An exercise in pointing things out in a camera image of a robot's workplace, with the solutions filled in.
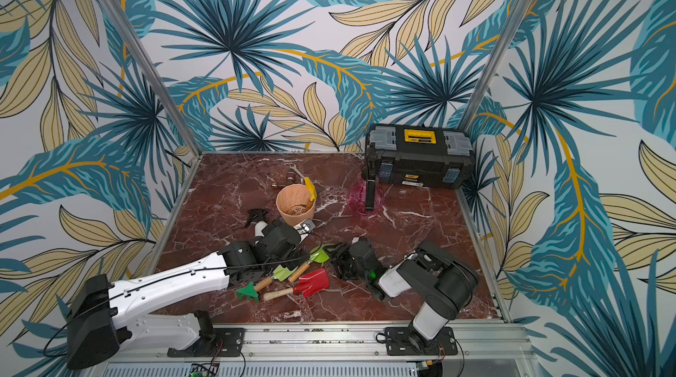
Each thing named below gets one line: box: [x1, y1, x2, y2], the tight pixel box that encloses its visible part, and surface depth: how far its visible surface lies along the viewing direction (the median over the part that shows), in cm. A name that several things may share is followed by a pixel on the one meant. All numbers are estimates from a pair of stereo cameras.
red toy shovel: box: [263, 267, 331, 302], surface depth 85 cm
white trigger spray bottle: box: [245, 208, 269, 244], surface depth 99 cm
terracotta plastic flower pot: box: [275, 184, 316, 227], surface depth 99 cm
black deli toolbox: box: [364, 124, 477, 190], surface depth 101 cm
